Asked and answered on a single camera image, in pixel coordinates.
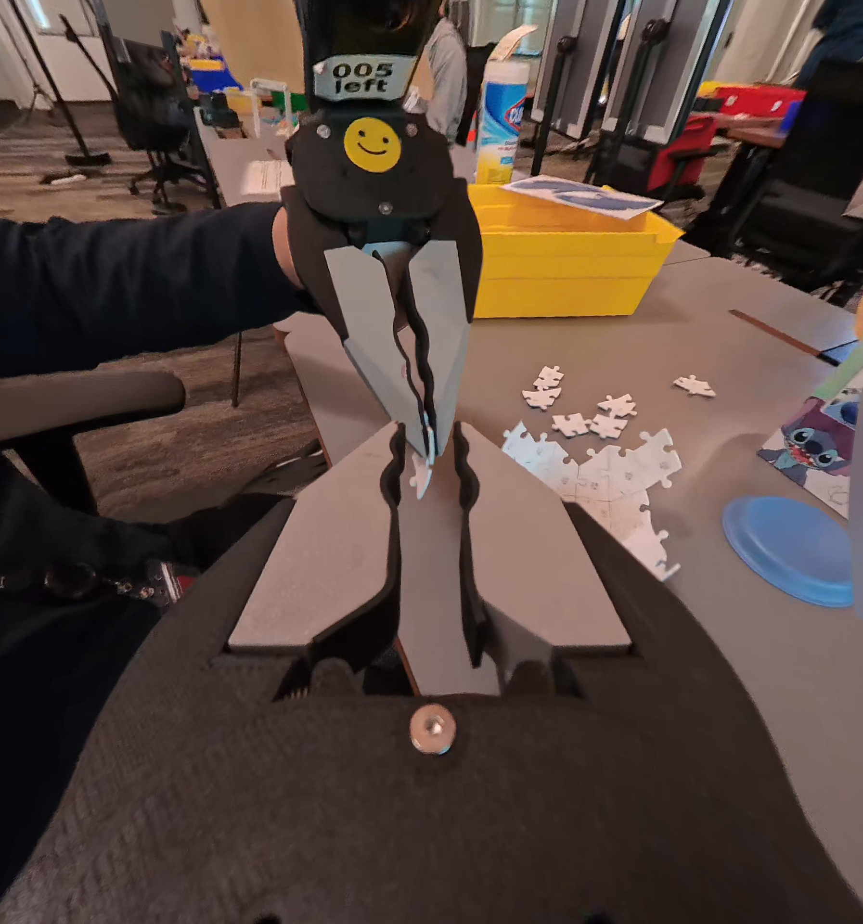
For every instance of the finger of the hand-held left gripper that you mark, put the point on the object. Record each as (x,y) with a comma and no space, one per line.
(442,303)
(363,310)

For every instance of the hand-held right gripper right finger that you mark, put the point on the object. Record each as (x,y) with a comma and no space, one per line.
(547,577)

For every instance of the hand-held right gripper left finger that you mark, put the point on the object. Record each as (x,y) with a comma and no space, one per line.
(316,570)

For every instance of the partly built white puzzle ball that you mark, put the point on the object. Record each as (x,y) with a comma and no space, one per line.
(604,476)

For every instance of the person's left forearm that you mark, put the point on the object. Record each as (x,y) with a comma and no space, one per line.
(113,281)

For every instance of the blue plastic ball stand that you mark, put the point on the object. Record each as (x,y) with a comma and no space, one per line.
(785,548)

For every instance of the cartoon puzzle box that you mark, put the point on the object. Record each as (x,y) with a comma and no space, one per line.
(807,447)

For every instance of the person's left hand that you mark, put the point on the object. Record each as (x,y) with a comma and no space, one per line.
(283,249)

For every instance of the yellow plastic bin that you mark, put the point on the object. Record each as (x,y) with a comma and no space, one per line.
(568,274)

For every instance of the disinfecting wipes canister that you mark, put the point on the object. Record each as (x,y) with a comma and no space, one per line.
(502,123)

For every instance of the white and blue printed sheet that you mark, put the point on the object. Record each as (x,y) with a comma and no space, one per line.
(583,195)

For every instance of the beige board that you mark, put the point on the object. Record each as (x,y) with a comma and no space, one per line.
(251,32)

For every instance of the grey partition panel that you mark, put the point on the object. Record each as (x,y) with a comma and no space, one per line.
(669,65)
(575,65)

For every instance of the brown wooden stick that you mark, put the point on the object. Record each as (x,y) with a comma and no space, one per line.
(770,330)

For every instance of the black tripod stand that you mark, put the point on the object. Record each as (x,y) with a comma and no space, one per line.
(47,72)

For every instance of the red storage bins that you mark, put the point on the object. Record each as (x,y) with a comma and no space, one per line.
(756,97)

